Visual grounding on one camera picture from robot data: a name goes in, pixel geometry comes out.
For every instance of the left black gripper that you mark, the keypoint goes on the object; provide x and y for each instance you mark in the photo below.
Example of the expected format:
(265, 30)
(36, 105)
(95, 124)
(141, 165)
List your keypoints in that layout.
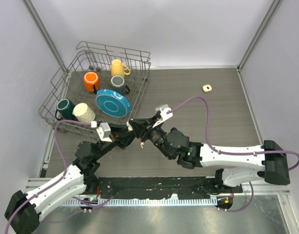
(120, 135)

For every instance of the dark green mug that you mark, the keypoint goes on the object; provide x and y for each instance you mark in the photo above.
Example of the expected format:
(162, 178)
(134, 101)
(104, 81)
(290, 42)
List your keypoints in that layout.
(64, 110)

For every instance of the cream textured cup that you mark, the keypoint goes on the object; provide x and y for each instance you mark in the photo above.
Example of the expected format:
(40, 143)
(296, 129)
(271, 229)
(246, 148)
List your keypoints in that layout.
(84, 113)

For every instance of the blue ceramic plate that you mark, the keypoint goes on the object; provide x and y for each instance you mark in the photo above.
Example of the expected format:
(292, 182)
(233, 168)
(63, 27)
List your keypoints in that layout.
(112, 103)

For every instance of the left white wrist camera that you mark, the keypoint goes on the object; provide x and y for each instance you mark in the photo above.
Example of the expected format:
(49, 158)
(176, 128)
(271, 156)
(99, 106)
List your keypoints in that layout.
(104, 131)

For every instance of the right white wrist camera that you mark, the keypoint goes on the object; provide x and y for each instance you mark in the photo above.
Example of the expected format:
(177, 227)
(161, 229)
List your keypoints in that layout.
(164, 113)

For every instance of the yellow mug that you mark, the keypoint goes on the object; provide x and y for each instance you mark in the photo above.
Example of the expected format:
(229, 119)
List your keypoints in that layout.
(118, 68)

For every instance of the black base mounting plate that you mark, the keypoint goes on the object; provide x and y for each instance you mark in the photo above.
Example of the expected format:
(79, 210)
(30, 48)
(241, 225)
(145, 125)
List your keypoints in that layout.
(157, 188)

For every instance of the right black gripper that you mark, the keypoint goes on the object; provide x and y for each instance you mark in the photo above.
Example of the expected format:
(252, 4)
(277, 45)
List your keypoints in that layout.
(143, 126)

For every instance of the orange mug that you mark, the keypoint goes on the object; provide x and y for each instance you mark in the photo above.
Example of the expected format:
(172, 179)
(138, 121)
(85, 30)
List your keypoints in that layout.
(91, 82)

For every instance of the white slotted cable duct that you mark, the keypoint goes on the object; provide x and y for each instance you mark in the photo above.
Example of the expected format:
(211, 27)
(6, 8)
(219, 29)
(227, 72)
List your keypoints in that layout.
(173, 201)

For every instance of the grey mug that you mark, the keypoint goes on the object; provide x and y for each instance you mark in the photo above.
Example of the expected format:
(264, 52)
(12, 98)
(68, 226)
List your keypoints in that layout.
(118, 84)

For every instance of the beige earbud case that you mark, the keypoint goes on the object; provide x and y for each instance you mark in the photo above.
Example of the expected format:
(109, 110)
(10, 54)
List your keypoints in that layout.
(207, 88)

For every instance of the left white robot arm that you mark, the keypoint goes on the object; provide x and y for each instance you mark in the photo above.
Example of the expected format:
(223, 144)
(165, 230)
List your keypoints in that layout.
(26, 211)

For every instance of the grey wire dish rack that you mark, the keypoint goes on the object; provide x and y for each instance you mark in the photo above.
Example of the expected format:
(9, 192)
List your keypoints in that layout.
(68, 82)

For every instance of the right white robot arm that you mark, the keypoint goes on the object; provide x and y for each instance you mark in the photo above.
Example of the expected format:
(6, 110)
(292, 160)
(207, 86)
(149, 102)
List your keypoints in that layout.
(237, 165)

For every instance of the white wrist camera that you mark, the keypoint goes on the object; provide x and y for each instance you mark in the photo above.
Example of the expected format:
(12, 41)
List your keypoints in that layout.
(164, 113)
(104, 131)

